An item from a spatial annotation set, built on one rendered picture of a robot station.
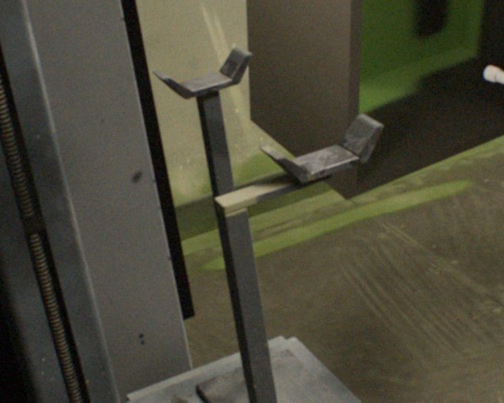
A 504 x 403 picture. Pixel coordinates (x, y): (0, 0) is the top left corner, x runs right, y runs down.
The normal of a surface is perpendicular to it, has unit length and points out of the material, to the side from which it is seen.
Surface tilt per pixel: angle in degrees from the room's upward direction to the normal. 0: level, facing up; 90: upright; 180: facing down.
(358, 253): 0
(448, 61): 12
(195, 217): 90
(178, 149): 57
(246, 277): 90
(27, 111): 90
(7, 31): 90
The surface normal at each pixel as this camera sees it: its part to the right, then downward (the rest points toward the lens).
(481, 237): -0.14, -0.89
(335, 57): -0.85, 0.33
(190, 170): 0.28, -0.19
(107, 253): 0.43, 0.35
